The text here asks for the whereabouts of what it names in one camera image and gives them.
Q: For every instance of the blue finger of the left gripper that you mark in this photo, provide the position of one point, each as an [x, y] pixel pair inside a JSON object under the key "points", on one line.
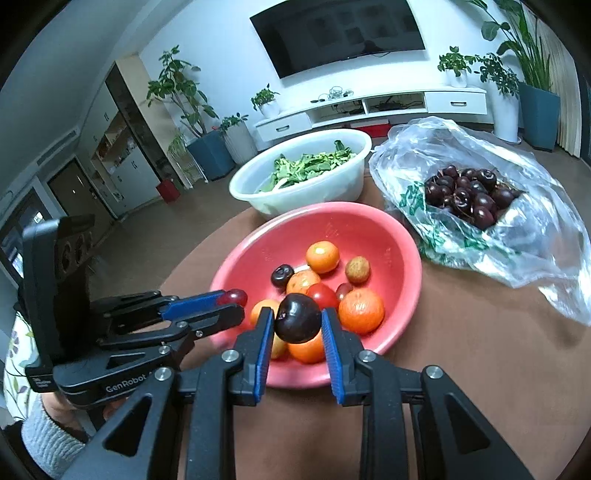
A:
{"points": [[196, 325], [191, 306]]}

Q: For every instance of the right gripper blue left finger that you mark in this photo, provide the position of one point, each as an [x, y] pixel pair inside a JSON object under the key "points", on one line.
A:
{"points": [[254, 347]]}

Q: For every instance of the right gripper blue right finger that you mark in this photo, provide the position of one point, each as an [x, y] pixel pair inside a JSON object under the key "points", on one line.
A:
{"points": [[342, 349]]}

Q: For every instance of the large mandarin orange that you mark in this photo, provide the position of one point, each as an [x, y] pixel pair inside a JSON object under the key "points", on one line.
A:
{"points": [[361, 311]]}

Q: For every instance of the dark plum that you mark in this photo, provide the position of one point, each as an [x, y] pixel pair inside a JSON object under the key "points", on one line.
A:
{"points": [[298, 319], [281, 275]]}

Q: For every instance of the red tomato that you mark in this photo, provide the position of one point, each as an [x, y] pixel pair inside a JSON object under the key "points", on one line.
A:
{"points": [[323, 296]]}

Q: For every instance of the smooth orange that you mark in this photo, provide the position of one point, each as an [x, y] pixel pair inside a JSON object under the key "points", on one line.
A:
{"points": [[301, 281]]}

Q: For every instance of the tan longan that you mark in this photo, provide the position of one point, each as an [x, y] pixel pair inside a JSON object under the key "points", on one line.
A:
{"points": [[358, 270], [279, 348]]}

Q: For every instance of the small orange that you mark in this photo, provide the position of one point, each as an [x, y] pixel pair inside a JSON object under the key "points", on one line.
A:
{"points": [[322, 257]]}

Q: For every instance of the grey sweater left forearm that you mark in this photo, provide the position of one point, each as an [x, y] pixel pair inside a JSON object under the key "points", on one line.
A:
{"points": [[49, 445]]}

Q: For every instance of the red plastic basin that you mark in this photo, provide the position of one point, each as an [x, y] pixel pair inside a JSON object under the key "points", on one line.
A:
{"points": [[348, 256]]}

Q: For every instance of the red bin on floor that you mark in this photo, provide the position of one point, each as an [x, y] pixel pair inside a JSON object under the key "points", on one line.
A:
{"points": [[168, 191]]}

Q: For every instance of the green leafy vegetables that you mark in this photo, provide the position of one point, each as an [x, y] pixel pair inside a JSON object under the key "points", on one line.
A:
{"points": [[288, 172]]}

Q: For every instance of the plant in white ribbed pot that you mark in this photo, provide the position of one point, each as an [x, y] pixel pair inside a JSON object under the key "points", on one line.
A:
{"points": [[237, 138]]}

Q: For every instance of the white plastic basin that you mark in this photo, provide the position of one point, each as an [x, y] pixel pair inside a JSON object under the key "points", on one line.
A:
{"points": [[345, 183]]}

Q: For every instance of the clear plastic bag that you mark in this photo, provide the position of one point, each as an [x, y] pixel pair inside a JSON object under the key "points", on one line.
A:
{"points": [[541, 240]]}

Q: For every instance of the dark cherries pile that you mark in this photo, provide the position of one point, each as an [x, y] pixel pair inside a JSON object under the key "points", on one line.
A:
{"points": [[477, 196]]}

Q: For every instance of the small plant on cabinet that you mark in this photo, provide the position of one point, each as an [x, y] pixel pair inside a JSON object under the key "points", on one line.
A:
{"points": [[265, 102]]}

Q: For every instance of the tall plant blue pot left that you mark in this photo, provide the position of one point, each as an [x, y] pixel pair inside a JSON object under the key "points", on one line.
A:
{"points": [[193, 139]]}

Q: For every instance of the white tv cabinet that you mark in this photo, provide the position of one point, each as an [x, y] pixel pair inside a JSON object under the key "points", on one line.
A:
{"points": [[358, 108]]}

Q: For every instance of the small potted plant right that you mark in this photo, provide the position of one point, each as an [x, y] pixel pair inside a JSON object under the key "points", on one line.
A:
{"points": [[456, 66]]}

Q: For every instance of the bushy potted plant right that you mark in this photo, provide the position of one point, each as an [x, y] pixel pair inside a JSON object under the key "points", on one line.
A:
{"points": [[501, 97]]}

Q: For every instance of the large leafy plant blue pot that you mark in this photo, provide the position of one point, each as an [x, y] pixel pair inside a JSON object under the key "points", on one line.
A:
{"points": [[521, 68]]}

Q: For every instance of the beige curtain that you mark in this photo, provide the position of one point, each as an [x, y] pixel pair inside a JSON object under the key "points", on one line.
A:
{"points": [[565, 84]]}

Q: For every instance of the wall mounted television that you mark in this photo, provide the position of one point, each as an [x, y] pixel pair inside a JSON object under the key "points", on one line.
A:
{"points": [[301, 35]]}

